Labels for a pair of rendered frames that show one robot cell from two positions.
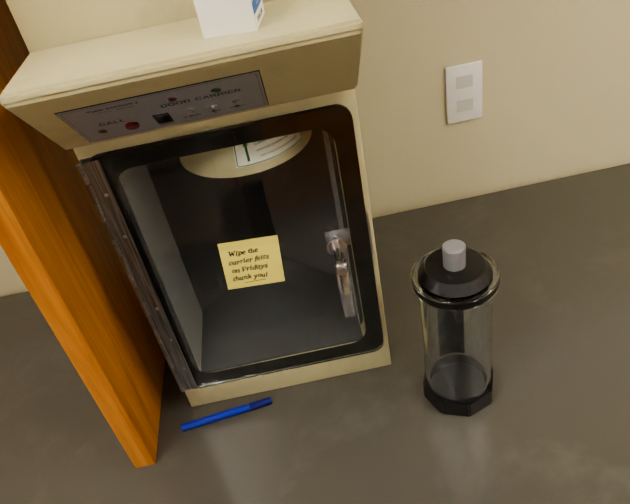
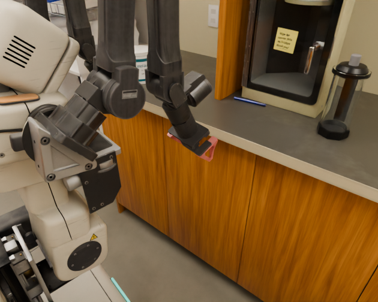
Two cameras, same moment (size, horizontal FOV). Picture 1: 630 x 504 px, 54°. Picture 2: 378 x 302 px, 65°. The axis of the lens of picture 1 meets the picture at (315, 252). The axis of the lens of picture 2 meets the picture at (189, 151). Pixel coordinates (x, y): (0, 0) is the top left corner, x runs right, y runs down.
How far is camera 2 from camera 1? 59 cm
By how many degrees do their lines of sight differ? 32
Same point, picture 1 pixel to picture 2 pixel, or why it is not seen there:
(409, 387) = (314, 124)
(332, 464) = (267, 124)
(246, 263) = (283, 39)
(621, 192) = not seen: outside the picture
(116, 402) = (221, 66)
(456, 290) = (345, 69)
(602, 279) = not seen: outside the picture
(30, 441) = not seen: hidden behind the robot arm
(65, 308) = (224, 21)
